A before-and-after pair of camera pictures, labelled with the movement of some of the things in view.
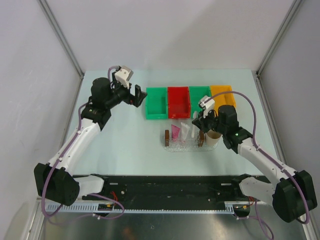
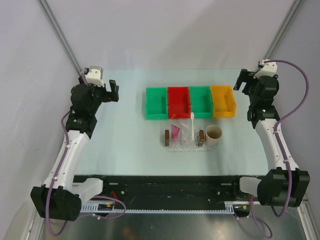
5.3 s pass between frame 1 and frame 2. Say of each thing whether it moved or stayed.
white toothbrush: moved
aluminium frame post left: stayed
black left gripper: moved
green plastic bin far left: stayed
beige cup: stayed
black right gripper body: moved
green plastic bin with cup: stayed
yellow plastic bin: stayed
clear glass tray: stayed
